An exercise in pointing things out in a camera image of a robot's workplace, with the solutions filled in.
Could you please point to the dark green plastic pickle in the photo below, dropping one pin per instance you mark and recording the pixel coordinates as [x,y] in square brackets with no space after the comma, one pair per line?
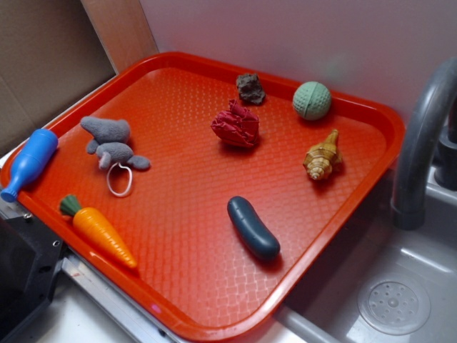
[255,235]

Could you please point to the orange plastic tray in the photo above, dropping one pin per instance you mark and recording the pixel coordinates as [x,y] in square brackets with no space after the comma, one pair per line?
[194,273]

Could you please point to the crumpled red paper ball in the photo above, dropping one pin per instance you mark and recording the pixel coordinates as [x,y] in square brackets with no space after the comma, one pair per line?
[237,126]

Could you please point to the brown rock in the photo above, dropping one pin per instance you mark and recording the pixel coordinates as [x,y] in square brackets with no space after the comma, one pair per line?
[250,89]

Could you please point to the tan conch seashell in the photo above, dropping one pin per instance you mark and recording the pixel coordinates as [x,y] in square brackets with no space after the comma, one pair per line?
[324,158]

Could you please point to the green golf ball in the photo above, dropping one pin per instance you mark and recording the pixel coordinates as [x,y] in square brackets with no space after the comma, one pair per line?
[312,101]

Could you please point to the grey plush elephant toy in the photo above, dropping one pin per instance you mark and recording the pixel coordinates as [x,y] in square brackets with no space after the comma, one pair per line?
[110,143]

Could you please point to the orange plastic carrot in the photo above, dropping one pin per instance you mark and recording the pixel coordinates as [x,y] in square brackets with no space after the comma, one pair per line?
[92,225]

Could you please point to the grey toy faucet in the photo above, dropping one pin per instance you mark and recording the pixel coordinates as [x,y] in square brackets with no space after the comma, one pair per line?
[430,135]

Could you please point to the blue plastic bottle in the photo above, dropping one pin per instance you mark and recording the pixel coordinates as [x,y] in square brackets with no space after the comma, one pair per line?
[30,162]

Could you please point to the grey toy sink basin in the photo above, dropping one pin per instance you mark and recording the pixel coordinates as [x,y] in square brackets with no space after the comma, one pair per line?
[377,283]

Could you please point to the brown cardboard panel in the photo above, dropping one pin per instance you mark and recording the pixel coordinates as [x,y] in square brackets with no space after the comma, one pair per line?
[51,57]

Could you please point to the aluminium frame rail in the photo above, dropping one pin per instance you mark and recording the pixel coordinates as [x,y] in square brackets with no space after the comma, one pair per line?
[133,320]

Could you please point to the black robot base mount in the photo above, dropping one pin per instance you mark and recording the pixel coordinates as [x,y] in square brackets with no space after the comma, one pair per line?
[31,255]

